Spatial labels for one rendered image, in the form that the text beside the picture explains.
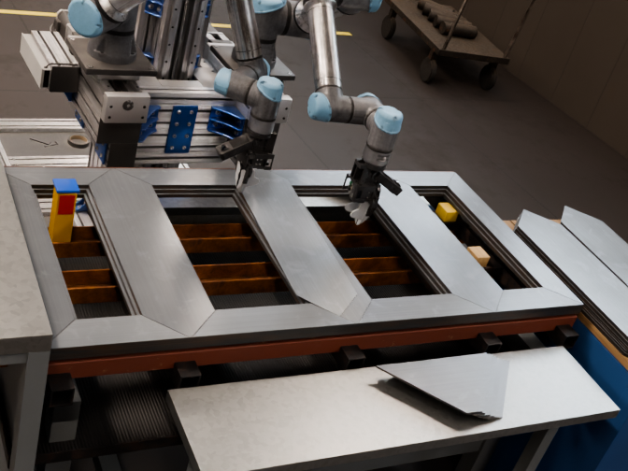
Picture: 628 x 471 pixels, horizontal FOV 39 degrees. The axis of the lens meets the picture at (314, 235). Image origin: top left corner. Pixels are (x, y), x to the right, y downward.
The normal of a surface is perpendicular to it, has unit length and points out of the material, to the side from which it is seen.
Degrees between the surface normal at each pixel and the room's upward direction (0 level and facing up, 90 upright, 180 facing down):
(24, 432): 90
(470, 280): 0
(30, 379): 90
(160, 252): 0
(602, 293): 0
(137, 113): 90
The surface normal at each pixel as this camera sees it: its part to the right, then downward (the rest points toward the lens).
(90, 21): -0.43, 0.47
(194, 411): 0.25, -0.82
